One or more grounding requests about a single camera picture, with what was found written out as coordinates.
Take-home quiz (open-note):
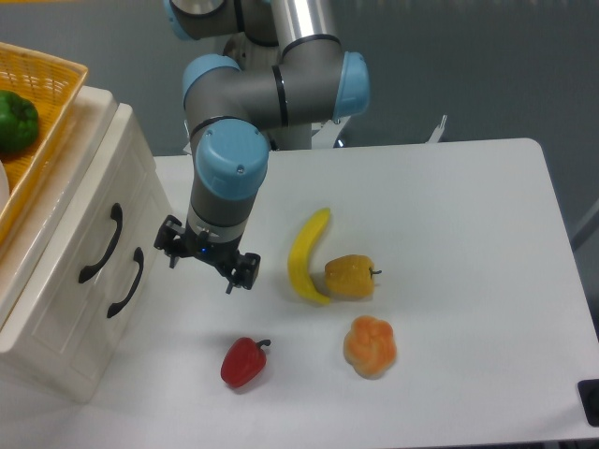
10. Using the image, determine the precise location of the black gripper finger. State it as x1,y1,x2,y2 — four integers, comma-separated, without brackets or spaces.
226,253,261,295
153,215,186,268

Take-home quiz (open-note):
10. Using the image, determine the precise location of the orange braided bread roll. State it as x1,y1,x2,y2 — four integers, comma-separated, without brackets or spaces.
343,315,398,380

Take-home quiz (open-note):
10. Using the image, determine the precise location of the black lower drawer handle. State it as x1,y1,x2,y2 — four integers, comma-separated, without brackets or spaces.
106,247,145,319

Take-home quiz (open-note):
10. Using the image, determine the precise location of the yellow banana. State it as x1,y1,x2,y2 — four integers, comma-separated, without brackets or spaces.
287,208,330,305

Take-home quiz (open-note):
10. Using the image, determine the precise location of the yellow plastic basket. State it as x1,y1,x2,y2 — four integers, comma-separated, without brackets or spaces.
1,43,88,240

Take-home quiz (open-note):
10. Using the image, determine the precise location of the yellow bell pepper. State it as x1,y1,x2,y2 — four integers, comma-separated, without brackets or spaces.
325,254,382,298

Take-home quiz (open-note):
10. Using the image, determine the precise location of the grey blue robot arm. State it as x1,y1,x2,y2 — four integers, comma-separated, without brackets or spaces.
154,1,371,290

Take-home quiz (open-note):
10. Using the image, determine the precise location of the black device at edge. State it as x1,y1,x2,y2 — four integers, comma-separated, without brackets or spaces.
577,379,599,427

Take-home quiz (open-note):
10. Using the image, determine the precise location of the red bell pepper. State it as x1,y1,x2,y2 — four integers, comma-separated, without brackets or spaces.
220,337,271,388

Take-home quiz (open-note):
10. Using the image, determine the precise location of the white drawer cabinet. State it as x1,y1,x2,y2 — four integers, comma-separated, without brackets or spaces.
1,87,171,402

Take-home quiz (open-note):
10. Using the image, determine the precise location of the black top drawer handle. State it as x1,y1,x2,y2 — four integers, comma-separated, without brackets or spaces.
78,202,124,283

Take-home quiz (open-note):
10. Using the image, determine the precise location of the black drawer handle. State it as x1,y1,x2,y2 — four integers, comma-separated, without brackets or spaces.
106,247,145,319
78,202,124,283

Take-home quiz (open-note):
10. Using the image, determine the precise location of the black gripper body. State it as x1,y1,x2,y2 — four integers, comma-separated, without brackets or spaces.
182,227,241,274

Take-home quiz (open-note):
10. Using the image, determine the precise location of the white drawer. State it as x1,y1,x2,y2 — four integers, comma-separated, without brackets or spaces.
1,104,169,358

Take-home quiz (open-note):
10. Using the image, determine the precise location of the green bell pepper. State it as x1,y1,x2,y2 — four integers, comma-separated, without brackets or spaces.
1,90,39,154

